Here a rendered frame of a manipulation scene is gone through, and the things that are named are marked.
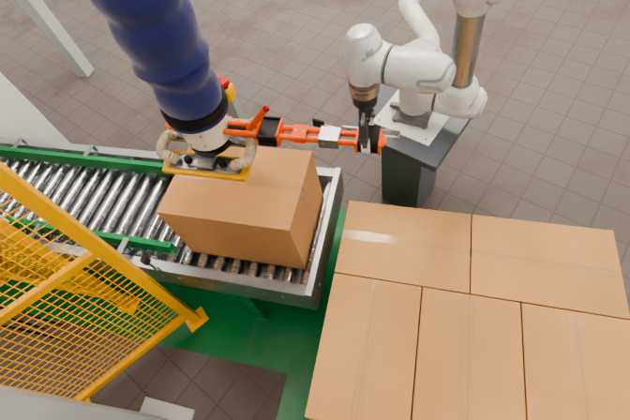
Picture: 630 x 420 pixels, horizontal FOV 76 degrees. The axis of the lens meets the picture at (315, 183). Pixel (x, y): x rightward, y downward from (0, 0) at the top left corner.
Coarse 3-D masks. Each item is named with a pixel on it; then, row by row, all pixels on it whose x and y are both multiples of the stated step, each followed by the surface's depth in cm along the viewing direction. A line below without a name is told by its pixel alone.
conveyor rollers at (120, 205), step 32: (32, 160) 260; (64, 192) 243; (96, 192) 235; (128, 192) 233; (160, 192) 232; (96, 224) 223; (128, 224) 222; (320, 224) 202; (160, 256) 208; (192, 256) 204
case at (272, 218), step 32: (256, 160) 179; (288, 160) 176; (192, 192) 174; (224, 192) 171; (256, 192) 169; (288, 192) 166; (320, 192) 200; (192, 224) 173; (224, 224) 165; (256, 224) 160; (288, 224) 158; (224, 256) 198; (256, 256) 188; (288, 256) 179
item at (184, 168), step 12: (180, 156) 154; (192, 156) 154; (228, 156) 153; (168, 168) 152; (180, 168) 151; (192, 168) 150; (204, 168) 150; (216, 168) 149; (228, 168) 149; (240, 180) 146
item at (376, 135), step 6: (372, 132) 134; (378, 132) 133; (372, 138) 132; (378, 138) 132; (354, 144) 132; (360, 144) 133; (372, 144) 131; (378, 144) 130; (354, 150) 135; (360, 150) 135; (372, 150) 135; (378, 150) 132
